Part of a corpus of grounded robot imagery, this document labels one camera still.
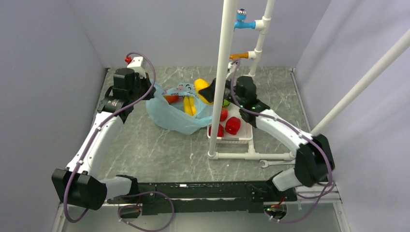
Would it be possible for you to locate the yellow fake banana bunch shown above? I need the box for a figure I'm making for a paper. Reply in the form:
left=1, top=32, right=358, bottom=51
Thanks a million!
left=183, top=96, right=196, bottom=116

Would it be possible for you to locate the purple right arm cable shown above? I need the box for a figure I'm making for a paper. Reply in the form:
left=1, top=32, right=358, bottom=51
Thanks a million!
left=229, top=59, right=337, bottom=224

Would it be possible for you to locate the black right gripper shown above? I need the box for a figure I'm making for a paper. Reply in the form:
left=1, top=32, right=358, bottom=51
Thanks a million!
left=198, top=74, right=244, bottom=108

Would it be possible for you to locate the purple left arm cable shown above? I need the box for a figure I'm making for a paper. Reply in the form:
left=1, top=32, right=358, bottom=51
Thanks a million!
left=62, top=52, right=175, bottom=232

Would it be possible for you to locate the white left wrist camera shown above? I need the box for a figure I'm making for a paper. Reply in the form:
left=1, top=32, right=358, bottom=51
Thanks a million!
left=127, top=56, right=148, bottom=78

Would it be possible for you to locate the white pvc pipe rack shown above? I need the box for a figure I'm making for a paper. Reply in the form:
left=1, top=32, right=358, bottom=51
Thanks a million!
left=207, top=0, right=294, bottom=160

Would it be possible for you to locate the aluminium extrusion rail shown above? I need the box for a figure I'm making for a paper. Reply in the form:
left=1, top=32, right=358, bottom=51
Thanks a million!
left=51, top=182, right=342, bottom=232

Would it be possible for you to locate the red fake bell pepper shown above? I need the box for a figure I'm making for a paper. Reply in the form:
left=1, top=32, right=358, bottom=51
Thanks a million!
left=225, top=116, right=241, bottom=135

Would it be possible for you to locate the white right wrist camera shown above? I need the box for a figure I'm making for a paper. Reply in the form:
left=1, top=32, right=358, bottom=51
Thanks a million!
left=226, top=61, right=237, bottom=81

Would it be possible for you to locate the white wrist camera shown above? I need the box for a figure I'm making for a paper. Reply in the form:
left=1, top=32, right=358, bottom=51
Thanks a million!
left=127, top=56, right=148, bottom=78
left=226, top=61, right=237, bottom=81

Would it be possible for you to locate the red fake fruit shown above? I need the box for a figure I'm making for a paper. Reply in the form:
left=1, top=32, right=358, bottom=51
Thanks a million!
left=220, top=107, right=228, bottom=122

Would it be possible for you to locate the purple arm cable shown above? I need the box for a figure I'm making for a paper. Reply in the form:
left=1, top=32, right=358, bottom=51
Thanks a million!
left=229, top=59, right=337, bottom=224
left=62, top=52, right=175, bottom=232

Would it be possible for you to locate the orange plastic faucet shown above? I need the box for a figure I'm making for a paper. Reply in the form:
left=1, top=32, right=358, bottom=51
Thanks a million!
left=229, top=52, right=249, bottom=60

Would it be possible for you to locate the red fake tomato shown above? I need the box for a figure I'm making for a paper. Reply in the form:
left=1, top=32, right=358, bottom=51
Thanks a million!
left=208, top=124, right=224, bottom=137

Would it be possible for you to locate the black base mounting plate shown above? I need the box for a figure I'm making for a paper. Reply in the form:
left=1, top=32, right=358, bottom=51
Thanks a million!
left=107, top=181, right=298, bottom=216

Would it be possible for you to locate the blue printed plastic bag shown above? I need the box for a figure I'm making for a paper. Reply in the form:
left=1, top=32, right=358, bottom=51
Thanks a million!
left=146, top=83, right=213, bottom=135

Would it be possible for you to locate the white perforated plastic basket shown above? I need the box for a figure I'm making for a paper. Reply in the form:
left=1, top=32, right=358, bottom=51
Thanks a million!
left=206, top=102, right=254, bottom=145

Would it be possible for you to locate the white diagonal pipe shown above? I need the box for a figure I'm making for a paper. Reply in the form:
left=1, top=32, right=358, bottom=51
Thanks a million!
left=311, top=30, right=410, bottom=135

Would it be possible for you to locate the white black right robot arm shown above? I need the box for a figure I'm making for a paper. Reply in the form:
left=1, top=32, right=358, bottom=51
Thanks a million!
left=223, top=76, right=335, bottom=201

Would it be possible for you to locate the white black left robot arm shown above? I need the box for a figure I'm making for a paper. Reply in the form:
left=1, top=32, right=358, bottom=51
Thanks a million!
left=52, top=68, right=156, bottom=210

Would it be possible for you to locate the silver open-end wrench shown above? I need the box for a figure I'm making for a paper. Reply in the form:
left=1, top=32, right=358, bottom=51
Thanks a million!
left=260, top=159, right=295, bottom=168

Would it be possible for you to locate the yellow fake mango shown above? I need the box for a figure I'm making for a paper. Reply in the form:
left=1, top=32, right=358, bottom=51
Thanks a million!
left=194, top=78, right=215, bottom=104

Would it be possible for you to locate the blue plastic faucet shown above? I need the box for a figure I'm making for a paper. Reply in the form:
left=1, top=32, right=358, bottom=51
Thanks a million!
left=234, top=8, right=256, bottom=30

